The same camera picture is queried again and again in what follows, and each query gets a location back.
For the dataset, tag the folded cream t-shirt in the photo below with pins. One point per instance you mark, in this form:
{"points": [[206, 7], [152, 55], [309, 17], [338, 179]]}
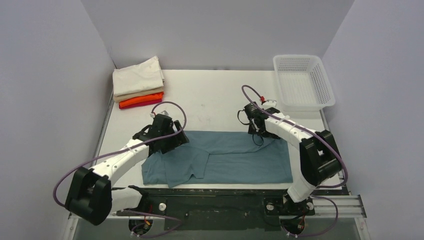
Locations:
{"points": [[137, 78]]}

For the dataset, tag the folded orange t-shirt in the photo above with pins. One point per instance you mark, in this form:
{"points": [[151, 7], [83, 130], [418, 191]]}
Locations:
{"points": [[140, 99]]}

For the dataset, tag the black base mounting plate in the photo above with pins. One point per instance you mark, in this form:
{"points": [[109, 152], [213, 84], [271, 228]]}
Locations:
{"points": [[223, 209]]}

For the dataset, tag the folded red t-shirt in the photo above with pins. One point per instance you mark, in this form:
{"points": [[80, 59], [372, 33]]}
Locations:
{"points": [[140, 104]]}

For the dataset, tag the white perforated plastic basket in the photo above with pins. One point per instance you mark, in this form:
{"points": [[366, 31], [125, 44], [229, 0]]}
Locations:
{"points": [[303, 83]]}

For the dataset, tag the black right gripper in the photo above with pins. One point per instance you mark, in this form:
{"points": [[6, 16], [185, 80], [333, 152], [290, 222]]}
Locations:
{"points": [[257, 127]]}

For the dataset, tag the teal blue t-shirt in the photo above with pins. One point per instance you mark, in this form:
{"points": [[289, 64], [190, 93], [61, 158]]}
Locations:
{"points": [[220, 157]]}

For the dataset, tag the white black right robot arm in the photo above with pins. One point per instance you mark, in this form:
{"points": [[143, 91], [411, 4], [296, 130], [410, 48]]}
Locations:
{"points": [[319, 156]]}

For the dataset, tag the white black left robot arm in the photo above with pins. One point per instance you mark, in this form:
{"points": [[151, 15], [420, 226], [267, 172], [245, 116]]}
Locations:
{"points": [[91, 195]]}

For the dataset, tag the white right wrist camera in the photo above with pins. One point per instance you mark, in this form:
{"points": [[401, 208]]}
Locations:
{"points": [[270, 103]]}

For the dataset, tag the aluminium extrusion rail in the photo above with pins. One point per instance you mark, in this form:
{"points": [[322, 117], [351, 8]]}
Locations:
{"points": [[349, 206]]}

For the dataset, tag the folded beige t-shirt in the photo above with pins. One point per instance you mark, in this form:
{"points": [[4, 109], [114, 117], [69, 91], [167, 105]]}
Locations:
{"points": [[128, 96]]}

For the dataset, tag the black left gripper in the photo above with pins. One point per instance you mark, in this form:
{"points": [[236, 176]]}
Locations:
{"points": [[173, 141]]}

